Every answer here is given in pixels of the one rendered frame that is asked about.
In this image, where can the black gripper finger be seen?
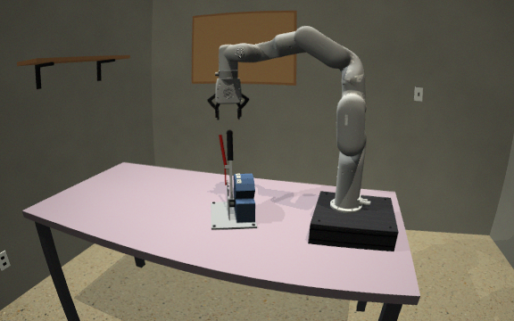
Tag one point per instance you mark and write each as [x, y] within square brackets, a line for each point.
[240, 106]
[216, 107]

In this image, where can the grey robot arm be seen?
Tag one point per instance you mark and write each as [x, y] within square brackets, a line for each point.
[350, 114]

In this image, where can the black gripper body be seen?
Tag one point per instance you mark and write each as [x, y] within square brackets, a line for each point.
[228, 92]

